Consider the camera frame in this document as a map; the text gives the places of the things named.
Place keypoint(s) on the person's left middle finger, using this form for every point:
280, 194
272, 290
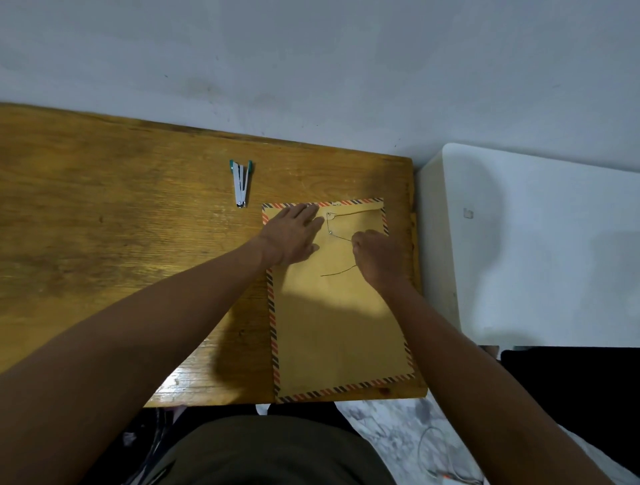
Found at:
310, 212

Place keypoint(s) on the white and green stapler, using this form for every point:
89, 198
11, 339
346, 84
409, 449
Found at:
241, 182

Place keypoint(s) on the white cabinet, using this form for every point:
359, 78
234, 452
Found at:
540, 250

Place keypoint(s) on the person's right hand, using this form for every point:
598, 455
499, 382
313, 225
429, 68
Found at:
380, 260

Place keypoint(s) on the brown envelope with striped border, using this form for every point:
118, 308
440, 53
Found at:
335, 330

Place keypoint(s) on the person's right fingers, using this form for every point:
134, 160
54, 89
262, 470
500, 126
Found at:
361, 246

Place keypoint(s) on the person's left hand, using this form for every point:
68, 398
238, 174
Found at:
289, 236

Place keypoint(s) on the person's right forearm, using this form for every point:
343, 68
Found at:
475, 394

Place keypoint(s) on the person's left forearm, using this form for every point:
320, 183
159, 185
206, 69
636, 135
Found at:
125, 359

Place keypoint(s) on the olive green shirt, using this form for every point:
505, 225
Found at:
280, 454

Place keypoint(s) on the black bag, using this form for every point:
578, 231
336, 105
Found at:
135, 449

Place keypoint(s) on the person's left little finger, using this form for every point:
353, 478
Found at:
282, 213

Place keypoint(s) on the person's left thumb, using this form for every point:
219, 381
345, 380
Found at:
310, 251

